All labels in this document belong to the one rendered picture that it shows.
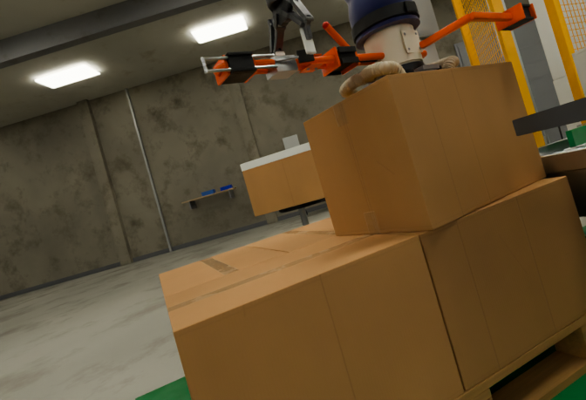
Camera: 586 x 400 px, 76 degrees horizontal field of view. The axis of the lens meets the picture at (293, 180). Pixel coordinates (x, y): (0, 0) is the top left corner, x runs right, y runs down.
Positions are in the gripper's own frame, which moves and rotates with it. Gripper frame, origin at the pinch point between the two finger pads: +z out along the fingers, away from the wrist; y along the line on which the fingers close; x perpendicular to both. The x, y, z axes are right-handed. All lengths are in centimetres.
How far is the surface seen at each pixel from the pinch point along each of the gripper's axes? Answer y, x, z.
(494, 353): -20, -20, 89
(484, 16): -26, -51, 1
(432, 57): 71, -167, -26
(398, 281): -16, 2, 62
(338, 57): -2.7, -13.0, 0.8
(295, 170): 138, -79, 22
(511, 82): -20, -66, 20
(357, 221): 7, -11, 49
